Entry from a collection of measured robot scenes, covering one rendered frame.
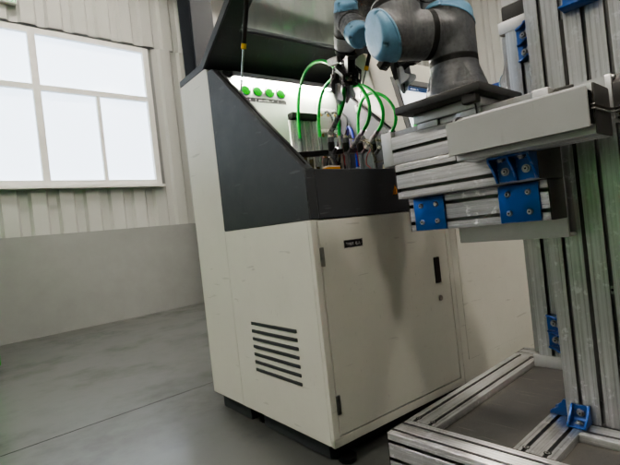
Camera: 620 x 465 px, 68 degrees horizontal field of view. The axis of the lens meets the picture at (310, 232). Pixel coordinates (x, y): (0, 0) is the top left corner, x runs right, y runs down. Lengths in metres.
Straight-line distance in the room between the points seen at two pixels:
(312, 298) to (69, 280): 4.11
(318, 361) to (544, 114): 0.97
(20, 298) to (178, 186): 2.06
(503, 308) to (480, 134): 1.37
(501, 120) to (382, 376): 1.00
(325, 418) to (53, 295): 4.10
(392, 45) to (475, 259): 1.17
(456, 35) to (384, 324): 0.94
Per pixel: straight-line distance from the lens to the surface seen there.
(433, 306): 1.84
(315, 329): 1.48
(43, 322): 5.31
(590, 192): 1.23
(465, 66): 1.19
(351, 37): 1.48
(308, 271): 1.46
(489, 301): 2.16
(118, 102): 5.85
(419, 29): 1.18
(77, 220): 5.44
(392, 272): 1.66
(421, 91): 2.47
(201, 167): 2.07
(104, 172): 5.54
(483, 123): 0.98
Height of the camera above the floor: 0.76
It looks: level
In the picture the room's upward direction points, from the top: 6 degrees counter-clockwise
